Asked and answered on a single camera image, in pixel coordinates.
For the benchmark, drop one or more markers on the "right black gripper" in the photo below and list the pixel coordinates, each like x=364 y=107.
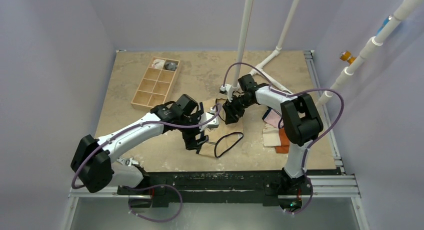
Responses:
x=232 y=109

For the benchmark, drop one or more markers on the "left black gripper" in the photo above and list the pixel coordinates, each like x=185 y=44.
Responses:
x=190 y=141

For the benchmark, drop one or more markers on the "pink underwear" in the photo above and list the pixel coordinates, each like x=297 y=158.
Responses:
x=273 y=118

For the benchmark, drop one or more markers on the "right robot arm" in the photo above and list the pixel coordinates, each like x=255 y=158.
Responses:
x=301 y=121

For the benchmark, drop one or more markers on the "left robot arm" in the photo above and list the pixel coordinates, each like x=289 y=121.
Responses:
x=93 y=158

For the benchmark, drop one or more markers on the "orange white underwear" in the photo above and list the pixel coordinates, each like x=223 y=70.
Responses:
x=275 y=138

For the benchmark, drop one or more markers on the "rolled grey underwear in tray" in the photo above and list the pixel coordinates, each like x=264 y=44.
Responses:
x=170 y=66

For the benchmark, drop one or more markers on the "rolled white underwear in tray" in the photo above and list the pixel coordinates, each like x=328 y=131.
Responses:
x=158 y=63

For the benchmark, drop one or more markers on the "wooden compartment tray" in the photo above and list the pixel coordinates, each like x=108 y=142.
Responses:
x=155 y=87

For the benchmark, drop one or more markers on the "orange valve fitting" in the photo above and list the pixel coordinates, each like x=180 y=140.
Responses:
x=346 y=56

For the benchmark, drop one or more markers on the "blue clip on pipe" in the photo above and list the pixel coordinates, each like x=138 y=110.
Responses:
x=386 y=20

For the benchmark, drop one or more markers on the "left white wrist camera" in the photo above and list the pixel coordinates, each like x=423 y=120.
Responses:
x=208 y=121

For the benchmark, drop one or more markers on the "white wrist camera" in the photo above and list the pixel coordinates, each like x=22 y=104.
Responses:
x=208 y=121
x=228 y=90

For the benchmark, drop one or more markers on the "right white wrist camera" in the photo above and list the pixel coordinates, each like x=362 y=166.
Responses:
x=228 y=90

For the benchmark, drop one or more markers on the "red handled clamp tool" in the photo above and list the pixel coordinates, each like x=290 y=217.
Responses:
x=129 y=162

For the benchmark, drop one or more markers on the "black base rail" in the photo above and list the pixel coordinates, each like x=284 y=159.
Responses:
x=265 y=187

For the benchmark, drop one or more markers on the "white PVC pipe on wall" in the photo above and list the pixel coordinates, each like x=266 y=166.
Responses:
x=400 y=14

